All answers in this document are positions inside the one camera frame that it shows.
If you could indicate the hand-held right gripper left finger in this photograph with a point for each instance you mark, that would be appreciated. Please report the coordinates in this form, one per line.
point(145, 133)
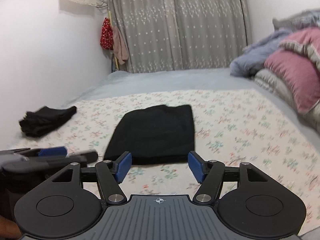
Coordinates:
point(123, 167)

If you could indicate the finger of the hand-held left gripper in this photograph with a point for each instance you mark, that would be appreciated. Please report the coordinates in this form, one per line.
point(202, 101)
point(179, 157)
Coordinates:
point(52, 151)
point(85, 156)

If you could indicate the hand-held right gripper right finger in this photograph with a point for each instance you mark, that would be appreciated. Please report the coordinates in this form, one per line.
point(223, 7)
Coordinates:
point(196, 167)

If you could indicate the black pants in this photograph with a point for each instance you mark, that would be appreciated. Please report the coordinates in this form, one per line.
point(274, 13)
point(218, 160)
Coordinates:
point(155, 135)

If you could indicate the folded black garment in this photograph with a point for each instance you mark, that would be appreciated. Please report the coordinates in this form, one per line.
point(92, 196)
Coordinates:
point(45, 122)

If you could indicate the floral bed sheet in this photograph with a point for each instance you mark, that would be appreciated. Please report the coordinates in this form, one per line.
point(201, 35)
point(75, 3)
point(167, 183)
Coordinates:
point(237, 135)

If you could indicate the grey quilt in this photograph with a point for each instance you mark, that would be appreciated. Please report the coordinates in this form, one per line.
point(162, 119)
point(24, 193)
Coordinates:
point(275, 85)

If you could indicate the pink hanging towel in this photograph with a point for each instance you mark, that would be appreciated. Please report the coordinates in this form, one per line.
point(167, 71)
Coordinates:
point(121, 47)

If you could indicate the red floral hanging cloth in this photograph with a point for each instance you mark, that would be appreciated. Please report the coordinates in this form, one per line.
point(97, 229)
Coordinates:
point(106, 35)

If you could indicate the blue fleece blanket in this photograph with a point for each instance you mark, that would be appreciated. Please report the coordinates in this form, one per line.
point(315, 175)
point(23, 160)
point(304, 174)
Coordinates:
point(257, 52)

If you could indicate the grey star-print curtain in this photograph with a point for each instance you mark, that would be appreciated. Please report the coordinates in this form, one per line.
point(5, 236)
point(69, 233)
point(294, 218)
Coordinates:
point(180, 25)

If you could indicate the pink ruffled pillow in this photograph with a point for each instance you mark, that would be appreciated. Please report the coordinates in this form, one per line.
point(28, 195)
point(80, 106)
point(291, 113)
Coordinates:
point(307, 37)

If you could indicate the grey pillow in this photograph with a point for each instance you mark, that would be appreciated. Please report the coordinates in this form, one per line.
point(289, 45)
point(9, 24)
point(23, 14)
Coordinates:
point(295, 20)

